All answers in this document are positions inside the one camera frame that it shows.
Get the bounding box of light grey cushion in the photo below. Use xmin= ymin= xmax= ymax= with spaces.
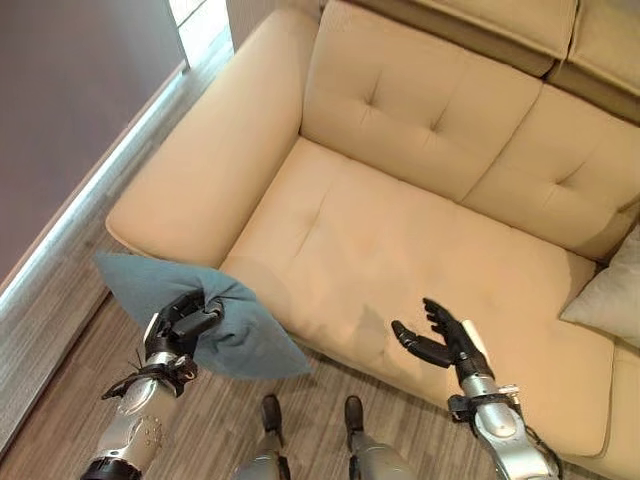
xmin=558 ymin=222 xmax=640 ymax=349

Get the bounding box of white baseboard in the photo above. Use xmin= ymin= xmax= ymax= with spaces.
xmin=0 ymin=74 xmax=201 ymax=321

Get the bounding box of blue cushion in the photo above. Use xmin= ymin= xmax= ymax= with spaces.
xmin=93 ymin=251 xmax=314 ymax=380

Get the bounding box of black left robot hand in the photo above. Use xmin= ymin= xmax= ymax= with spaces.
xmin=143 ymin=292 xmax=225 ymax=358

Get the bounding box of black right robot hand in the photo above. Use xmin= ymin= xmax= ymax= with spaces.
xmin=390 ymin=297 xmax=487 ymax=370

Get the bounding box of beige leather sofa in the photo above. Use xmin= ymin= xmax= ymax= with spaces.
xmin=104 ymin=0 xmax=640 ymax=474

